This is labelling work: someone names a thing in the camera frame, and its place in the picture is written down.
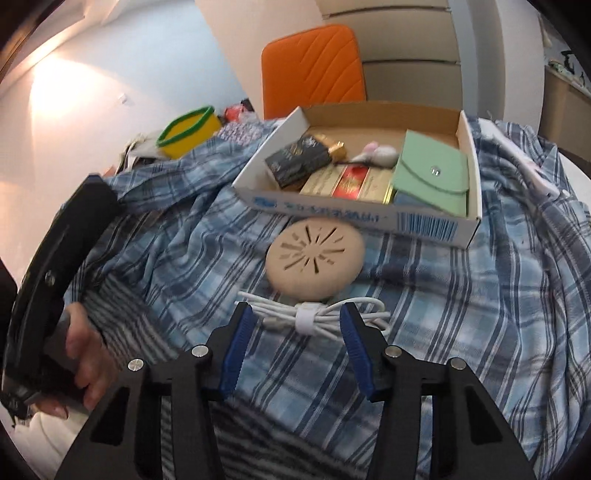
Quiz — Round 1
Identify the beige round perforated disc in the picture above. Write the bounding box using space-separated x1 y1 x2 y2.
266 218 366 301

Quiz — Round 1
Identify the green felt pouch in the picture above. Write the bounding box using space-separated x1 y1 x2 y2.
392 130 470 217

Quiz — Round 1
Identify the red gold cigarette carton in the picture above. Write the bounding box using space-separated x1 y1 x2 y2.
300 164 394 204

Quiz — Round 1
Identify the yellow blue cigarette pack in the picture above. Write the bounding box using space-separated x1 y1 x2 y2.
311 133 348 163

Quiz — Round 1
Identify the black cigarette box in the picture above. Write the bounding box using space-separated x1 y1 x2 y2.
264 135 332 189

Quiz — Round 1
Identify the blue wet wipes pack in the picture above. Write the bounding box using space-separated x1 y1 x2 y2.
392 191 466 217

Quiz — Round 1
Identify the person's left hand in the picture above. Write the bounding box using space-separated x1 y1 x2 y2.
65 302 119 411

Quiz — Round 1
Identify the blue plaid shirt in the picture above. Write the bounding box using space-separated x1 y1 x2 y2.
66 122 590 479

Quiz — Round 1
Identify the white remote control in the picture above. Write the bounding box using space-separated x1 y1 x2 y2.
479 119 561 200

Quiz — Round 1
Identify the yellow bin green rim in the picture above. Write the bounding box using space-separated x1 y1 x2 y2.
156 106 221 159

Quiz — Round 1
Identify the cardboard tray box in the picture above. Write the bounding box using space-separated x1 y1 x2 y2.
232 101 483 248

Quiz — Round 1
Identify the red bag on floor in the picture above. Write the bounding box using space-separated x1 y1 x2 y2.
223 99 256 123

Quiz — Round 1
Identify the bathroom vanity cabinet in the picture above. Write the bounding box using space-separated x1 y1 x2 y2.
539 67 591 162

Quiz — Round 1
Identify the black faucet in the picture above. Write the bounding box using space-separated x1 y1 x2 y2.
561 49 584 76

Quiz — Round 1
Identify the beige refrigerator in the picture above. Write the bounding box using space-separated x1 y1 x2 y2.
317 0 463 109

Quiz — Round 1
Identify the orange chair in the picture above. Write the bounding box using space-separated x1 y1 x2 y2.
260 24 367 119

